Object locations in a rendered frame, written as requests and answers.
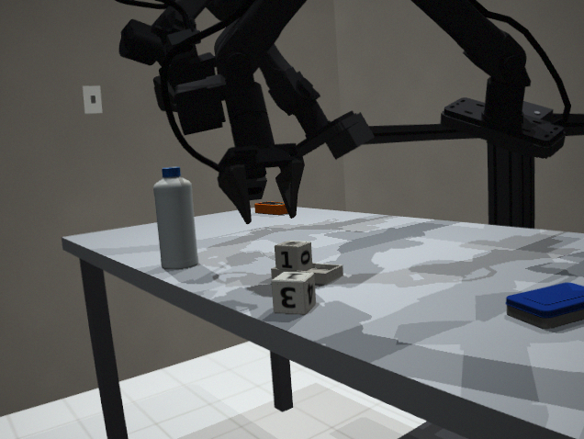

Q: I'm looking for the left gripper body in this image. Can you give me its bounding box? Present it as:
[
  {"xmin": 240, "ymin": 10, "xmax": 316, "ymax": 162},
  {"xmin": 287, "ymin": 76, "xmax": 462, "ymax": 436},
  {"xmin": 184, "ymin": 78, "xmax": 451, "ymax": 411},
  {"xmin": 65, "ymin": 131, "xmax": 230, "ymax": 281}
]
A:
[{"xmin": 218, "ymin": 112, "xmax": 303, "ymax": 181}]

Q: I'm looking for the grey bottle with blue cap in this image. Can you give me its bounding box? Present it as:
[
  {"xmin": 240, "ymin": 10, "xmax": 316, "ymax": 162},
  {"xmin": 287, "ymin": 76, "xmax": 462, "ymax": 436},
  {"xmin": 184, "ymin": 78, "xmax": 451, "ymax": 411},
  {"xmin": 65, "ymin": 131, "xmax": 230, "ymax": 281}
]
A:
[{"xmin": 153, "ymin": 167, "xmax": 198, "ymax": 269}]

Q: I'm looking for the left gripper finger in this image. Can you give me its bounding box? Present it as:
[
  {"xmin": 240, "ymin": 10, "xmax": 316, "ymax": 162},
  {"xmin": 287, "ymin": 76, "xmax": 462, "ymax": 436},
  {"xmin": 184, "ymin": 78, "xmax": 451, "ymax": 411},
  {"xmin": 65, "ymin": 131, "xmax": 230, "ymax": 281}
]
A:
[
  {"xmin": 219, "ymin": 164, "xmax": 252, "ymax": 224},
  {"xmin": 275, "ymin": 160, "xmax": 305, "ymax": 219}
]

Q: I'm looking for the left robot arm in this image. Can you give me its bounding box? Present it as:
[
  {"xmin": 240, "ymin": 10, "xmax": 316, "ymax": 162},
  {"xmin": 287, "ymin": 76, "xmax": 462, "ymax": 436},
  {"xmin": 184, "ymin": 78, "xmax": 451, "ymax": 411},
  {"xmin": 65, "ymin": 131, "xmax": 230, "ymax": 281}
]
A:
[{"xmin": 174, "ymin": 0, "xmax": 564, "ymax": 146}]

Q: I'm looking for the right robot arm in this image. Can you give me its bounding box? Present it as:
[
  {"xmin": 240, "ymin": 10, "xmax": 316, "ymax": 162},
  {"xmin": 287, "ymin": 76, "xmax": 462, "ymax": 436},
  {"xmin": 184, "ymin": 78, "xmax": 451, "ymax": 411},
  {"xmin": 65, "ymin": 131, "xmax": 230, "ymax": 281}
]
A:
[{"xmin": 119, "ymin": 0, "xmax": 354, "ymax": 148}]

